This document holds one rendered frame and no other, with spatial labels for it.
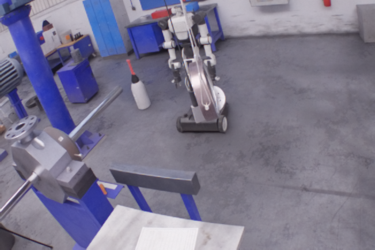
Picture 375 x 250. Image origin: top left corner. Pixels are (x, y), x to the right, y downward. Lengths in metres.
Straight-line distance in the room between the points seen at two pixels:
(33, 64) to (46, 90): 0.40
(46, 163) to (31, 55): 2.16
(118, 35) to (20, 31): 3.98
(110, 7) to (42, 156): 5.65
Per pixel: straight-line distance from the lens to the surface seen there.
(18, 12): 3.57
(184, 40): 3.18
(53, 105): 3.82
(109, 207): 1.94
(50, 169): 1.70
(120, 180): 2.01
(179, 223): 1.46
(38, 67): 3.69
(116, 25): 7.09
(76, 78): 5.38
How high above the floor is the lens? 1.99
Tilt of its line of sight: 28 degrees down
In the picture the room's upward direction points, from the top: 18 degrees counter-clockwise
